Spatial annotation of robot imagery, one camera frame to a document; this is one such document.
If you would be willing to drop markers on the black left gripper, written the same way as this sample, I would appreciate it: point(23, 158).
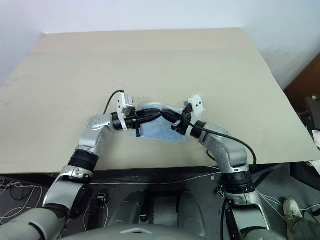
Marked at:
point(136, 120)

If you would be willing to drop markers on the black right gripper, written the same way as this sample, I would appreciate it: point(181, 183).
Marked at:
point(183, 123)

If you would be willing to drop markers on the light blue towel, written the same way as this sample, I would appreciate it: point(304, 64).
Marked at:
point(160, 130)

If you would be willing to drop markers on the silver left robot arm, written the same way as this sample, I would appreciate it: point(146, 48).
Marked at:
point(85, 150)

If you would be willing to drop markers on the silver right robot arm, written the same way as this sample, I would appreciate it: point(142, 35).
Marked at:
point(225, 150)

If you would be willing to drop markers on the metal buckle clip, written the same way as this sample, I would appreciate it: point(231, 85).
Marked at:
point(220, 192)

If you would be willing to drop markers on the dark rounded robot leg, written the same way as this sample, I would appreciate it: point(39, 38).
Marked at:
point(130, 207)
point(191, 210)

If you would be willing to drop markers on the black clamp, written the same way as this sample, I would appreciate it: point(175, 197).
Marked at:
point(101, 198)

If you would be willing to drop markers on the grey robot torso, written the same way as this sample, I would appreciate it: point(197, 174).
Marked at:
point(135, 232)

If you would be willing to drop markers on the dark box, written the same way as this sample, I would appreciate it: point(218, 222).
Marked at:
point(312, 110)

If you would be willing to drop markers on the white sneaker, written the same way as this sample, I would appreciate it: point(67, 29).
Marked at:
point(292, 207)

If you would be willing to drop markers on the grey trouser leg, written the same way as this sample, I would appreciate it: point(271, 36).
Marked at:
point(300, 228)

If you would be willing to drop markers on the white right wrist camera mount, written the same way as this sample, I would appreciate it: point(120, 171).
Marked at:
point(196, 105)

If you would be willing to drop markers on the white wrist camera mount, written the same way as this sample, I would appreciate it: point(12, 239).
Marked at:
point(196, 105)
point(122, 107)

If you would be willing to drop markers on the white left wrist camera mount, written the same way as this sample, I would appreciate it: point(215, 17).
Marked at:
point(122, 107)

